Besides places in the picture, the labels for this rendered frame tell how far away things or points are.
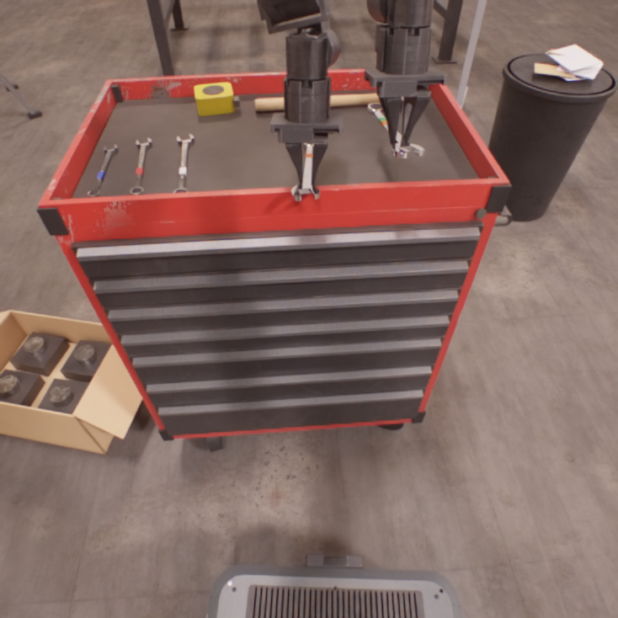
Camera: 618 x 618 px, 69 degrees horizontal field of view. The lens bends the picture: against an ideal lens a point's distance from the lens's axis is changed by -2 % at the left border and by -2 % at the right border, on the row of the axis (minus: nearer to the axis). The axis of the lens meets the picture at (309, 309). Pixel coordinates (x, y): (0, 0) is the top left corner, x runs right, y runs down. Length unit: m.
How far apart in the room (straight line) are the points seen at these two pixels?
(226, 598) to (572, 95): 1.95
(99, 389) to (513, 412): 1.29
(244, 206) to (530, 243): 1.74
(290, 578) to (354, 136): 0.91
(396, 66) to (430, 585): 0.97
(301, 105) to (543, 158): 1.64
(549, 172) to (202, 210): 1.77
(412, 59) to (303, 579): 0.97
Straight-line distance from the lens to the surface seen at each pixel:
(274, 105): 1.03
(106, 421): 1.42
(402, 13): 0.67
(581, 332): 1.99
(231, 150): 0.91
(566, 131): 2.16
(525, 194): 2.30
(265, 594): 1.10
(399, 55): 0.68
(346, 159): 0.87
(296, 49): 0.67
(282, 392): 1.11
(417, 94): 0.68
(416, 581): 1.12
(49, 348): 1.69
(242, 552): 1.39
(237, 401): 1.14
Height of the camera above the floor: 1.34
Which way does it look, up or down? 49 degrees down
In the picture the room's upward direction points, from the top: straight up
